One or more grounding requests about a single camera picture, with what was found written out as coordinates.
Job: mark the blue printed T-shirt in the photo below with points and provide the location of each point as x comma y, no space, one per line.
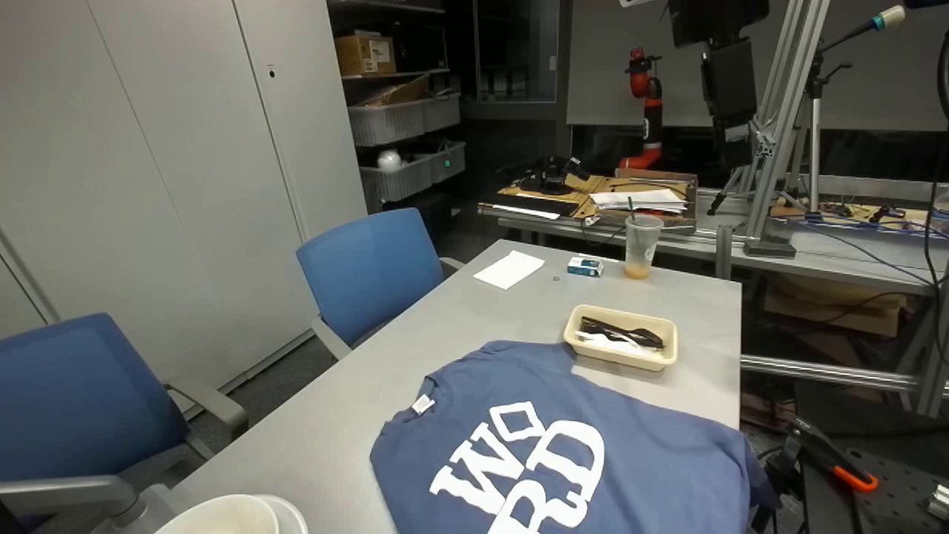
515,440

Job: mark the white paper sheet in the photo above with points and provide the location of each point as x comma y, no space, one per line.
512,270

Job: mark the small blue white box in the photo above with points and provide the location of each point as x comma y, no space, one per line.
586,267

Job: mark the far blue office chair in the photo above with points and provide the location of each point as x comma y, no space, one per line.
362,273

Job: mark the blue office chair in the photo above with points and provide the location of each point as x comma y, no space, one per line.
362,273
91,430

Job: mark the black utensils in tray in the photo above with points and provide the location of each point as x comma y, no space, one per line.
622,332

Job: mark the beige food tray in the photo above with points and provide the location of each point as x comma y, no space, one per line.
594,345

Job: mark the clear plastic cup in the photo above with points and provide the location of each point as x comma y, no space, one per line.
641,237

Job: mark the stack of papers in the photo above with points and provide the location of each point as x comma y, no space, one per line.
641,200

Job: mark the grey metal shelf rack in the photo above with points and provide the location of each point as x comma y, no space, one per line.
404,124

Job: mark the cardboard box on shelf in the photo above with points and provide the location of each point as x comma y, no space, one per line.
365,55

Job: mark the red black small robot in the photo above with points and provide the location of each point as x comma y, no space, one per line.
647,93

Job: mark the white round bowl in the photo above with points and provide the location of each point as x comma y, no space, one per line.
239,513

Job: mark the microphone tripod stand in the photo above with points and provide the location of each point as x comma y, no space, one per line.
816,83

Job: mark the near blue office chair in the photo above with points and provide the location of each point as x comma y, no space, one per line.
91,430

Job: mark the aluminium frame stand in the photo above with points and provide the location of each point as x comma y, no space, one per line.
776,120

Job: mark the orange handled clamp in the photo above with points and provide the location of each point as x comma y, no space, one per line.
809,446

